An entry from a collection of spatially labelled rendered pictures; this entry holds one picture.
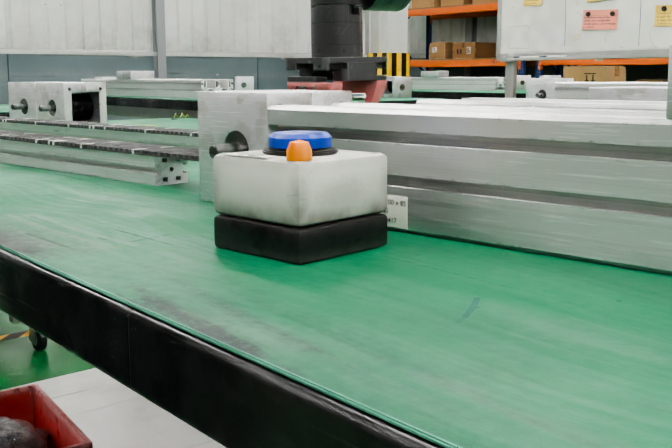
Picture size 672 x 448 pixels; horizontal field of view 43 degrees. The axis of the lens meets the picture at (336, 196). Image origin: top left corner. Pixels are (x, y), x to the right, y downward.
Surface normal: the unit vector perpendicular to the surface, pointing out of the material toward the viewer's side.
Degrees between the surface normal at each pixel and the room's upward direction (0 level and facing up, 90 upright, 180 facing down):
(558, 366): 0
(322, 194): 90
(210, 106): 90
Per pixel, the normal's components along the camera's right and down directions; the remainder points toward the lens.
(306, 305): 0.00, -0.99
